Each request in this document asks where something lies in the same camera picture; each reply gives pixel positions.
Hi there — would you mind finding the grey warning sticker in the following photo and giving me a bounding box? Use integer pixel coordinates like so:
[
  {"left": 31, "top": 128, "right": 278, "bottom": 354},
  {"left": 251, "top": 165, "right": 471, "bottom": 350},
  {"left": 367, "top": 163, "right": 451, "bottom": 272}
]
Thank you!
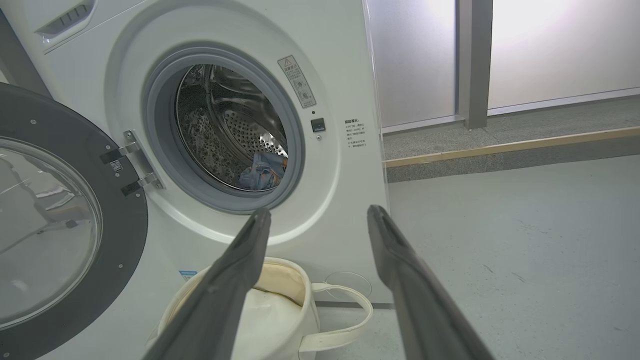
[{"left": 277, "top": 55, "right": 317, "bottom": 109}]

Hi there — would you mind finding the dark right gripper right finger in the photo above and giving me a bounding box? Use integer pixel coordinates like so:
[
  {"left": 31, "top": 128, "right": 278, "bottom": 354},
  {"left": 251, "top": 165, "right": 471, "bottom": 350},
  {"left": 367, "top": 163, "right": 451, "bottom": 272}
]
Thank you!
[{"left": 366, "top": 204, "right": 496, "bottom": 360}]

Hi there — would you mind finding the white cloth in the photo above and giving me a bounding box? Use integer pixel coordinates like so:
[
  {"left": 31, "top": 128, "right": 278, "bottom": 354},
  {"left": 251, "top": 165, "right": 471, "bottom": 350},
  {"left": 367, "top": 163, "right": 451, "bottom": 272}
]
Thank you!
[{"left": 232, "top": 287, "right": 307, "bottom": 360}]

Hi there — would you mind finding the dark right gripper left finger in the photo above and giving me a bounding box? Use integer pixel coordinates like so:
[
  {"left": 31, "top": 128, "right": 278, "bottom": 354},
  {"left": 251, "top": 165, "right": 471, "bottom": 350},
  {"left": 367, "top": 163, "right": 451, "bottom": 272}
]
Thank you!
[{"left": 142, "top": 207, "right": 272, "bottom": 360}]

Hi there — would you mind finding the cream canvas laundry basket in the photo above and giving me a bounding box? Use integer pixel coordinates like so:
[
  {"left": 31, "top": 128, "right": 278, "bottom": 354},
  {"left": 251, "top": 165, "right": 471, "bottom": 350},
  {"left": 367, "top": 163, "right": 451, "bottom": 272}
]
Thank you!
[{"left": 147, "top": 256, "right": 374, "bottom": 360}]

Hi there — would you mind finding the round washing machine door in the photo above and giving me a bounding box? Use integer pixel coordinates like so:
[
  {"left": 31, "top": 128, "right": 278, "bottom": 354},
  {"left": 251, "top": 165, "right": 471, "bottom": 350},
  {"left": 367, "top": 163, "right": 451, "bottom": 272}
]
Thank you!
[{"left": 0, "top": 82, "right": 149, "bottom": 360}]

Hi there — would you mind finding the wooden floor trim strip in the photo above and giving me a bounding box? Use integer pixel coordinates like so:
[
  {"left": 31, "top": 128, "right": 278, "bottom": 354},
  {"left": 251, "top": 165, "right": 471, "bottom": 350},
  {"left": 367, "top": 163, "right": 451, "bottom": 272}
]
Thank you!
[{"left": 384, "top": 126, "right": 640, "bottom": 168}]

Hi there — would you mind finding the blue bear-print garment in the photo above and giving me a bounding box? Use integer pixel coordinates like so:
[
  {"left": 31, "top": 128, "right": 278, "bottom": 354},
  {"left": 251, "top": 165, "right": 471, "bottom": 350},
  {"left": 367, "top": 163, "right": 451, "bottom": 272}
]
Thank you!
[{"left": 239, "top": 152, "right": 289, "bottom": 191}]

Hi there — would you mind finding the white front-load washing machine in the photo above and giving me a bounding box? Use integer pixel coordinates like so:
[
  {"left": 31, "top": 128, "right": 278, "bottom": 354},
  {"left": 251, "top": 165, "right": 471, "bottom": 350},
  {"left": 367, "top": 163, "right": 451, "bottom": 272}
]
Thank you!
[{"left": 0, "top": 0, "right": 393, "bottom": 360}]

